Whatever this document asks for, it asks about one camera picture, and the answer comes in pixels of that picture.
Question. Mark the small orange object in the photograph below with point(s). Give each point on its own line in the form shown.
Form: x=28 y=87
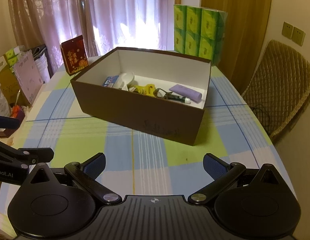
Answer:
x=16 y=110

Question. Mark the yellow snack packet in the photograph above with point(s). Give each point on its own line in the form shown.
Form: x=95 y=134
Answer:
x=143 y=89

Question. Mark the wall socket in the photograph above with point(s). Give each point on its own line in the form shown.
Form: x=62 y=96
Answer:
x=298 y=36
x=287 y=30

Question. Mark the quilted tan chair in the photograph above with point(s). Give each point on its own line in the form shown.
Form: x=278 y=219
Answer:
x=279 y=87

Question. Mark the brown curtain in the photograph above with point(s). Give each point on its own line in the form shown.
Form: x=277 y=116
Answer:
x=234 y=30

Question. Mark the bundle of green tissue packs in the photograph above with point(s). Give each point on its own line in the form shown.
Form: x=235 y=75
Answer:
x=198 y=32

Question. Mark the purple paper bag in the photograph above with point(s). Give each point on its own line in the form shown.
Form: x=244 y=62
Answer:
x=28 y=77

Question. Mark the green tissue boxes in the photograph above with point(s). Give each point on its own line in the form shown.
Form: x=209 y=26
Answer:
x=12 y=55

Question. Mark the checked cloth desktop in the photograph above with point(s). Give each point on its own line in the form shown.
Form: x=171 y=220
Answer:
x=150 y=160

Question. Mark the octagonal brown box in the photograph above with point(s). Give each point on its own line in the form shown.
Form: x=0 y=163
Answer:
x=11 y=130

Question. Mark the large brown cardboard box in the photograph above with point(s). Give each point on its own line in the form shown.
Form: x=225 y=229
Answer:
x=135 y=115

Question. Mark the pink sheer curtain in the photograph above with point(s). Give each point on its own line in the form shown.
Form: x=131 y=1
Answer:
x=107 y=17

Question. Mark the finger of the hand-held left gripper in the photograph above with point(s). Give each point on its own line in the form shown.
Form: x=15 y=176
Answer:
x=6 y=122
x=37 y=153

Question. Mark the dark tube white cap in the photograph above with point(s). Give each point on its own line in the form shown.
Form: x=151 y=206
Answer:
x=178 y=98

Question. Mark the red gift box gold print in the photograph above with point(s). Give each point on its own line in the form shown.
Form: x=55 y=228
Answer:
x=75 y=56

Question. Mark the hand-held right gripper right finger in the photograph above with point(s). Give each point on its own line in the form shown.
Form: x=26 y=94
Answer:
x=214 y=166

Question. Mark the brown hair claw clip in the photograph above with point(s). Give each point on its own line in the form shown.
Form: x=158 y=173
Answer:
x=161 y=92

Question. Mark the white paper bag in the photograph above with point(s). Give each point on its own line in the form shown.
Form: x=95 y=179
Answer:
x=42 y=62

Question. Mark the white shallow dish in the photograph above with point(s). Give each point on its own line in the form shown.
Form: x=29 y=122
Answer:
x=127 y=80

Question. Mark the purple tube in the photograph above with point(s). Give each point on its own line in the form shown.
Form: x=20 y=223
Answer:
x=185 y=92

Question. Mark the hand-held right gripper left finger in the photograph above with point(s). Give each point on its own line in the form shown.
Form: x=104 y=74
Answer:
x=95 y=165

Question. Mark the blue packet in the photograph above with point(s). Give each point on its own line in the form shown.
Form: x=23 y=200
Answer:
x=111 y=81

